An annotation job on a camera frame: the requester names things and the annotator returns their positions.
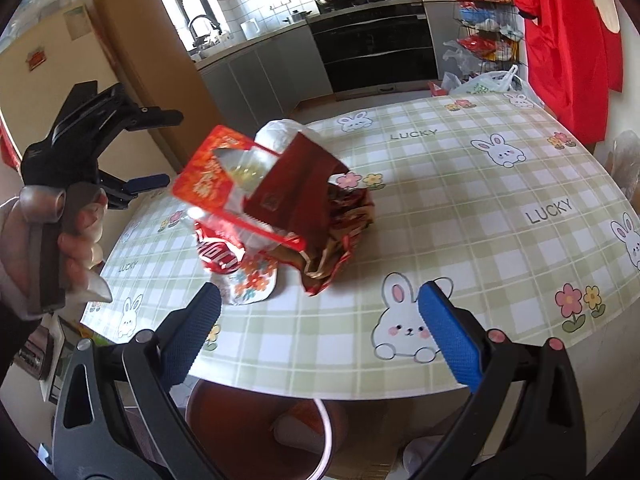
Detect steel pot on counter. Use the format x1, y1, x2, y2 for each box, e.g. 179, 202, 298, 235
282, 10, 312, 25

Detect crushed red cola can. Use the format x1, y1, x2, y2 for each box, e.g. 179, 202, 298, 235
193, 221, 245, 275

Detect grey kitchen cabinets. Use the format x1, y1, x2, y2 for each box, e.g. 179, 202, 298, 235
198, 0, 458, 134

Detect brown trash bin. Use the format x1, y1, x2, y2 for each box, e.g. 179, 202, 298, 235
186, 380, 334, 479

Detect wire storage rack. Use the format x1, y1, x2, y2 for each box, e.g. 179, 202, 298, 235
446, 0, 524, 78

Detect left hand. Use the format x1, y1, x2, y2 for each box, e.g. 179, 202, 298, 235
0, 192, 114, 321

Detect white crumpled plastic bag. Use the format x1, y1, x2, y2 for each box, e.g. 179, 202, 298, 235
254, 118, 323, 154

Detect red apron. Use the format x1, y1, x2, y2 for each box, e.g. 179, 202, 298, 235
514, 0, 624, 152

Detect red brown wrapper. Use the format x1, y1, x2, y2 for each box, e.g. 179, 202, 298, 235
243, 132, 374, 296

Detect white plastic shopping bag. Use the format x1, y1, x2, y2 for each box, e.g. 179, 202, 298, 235
448, 65, 523, 96

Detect black built-in oven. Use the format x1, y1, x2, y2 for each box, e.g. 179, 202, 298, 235
308, 0, 438, 94

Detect floral plastic packet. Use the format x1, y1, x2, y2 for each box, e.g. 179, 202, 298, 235
212, 255, 278, 306

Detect clear red-edged plastic bag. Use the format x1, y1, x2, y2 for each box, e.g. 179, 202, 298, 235
171, 125, 306, 252

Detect beige refrigerator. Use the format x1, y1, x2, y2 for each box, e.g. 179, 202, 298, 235
0, 4, 117, 154

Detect kitchen faucet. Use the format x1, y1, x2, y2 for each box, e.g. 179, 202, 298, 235
188, 14, 222, 48

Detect checkered bunny tablecloth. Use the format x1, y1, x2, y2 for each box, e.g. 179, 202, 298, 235
81, 94, 639, 400

